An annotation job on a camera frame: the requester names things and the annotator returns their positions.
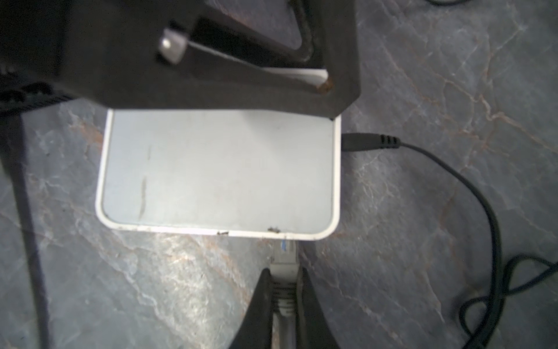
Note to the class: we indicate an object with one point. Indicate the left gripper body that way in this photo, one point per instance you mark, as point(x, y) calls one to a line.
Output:
point(33, 35)

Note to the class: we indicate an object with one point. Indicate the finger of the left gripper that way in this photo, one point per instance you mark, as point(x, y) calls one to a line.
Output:
point(188, 55)

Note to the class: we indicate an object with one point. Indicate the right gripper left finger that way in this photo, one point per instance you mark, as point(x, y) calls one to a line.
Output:
point(256, 329)

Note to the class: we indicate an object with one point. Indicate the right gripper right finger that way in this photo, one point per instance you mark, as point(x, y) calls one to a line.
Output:
point(312, 330)

